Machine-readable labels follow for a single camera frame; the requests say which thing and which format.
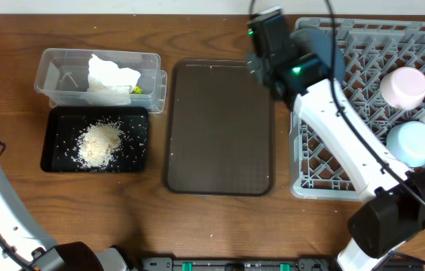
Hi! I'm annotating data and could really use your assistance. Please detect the light blue bowl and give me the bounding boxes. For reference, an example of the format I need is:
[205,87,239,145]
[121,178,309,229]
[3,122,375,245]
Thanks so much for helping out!
[386,121,425,168]

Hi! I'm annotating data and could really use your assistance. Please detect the clear plastic bin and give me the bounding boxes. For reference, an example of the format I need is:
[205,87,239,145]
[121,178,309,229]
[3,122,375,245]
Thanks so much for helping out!
[35,48,167,114]

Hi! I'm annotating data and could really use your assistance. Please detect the white napkin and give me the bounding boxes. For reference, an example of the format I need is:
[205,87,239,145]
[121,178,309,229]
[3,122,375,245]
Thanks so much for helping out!
[85,54,141,106]

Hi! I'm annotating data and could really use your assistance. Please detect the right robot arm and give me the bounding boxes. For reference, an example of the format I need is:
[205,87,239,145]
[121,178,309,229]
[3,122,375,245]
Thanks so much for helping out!
[247,8,425,270]

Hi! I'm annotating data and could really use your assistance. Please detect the black plastic tray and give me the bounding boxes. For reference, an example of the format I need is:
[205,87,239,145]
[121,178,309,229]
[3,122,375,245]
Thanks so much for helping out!
[40,106,148,172]

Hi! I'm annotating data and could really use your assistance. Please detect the yellow green snack wrapper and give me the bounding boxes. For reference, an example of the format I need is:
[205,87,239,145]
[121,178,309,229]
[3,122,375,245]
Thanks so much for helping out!
[132,86,143,94]

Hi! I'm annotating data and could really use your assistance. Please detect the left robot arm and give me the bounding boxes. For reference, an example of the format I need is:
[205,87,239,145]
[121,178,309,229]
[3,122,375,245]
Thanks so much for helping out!
[0,165,132,271]

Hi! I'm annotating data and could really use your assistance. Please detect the dark blue plate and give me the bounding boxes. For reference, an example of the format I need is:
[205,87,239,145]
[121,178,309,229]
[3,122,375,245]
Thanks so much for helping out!
[290,27,346,83]

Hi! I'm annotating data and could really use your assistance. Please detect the dark brown serving tray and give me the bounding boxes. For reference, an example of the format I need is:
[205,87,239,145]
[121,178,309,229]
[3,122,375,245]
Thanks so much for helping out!
[163,59,274,196]

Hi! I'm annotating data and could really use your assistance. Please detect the pink white bowl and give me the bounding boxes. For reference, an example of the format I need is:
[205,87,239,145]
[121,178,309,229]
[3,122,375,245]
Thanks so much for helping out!
[379,67,425,110]

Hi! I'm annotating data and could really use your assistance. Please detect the rice leftovers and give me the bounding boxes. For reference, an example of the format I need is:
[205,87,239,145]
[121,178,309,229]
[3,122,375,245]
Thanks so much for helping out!
[56,117,148,170]

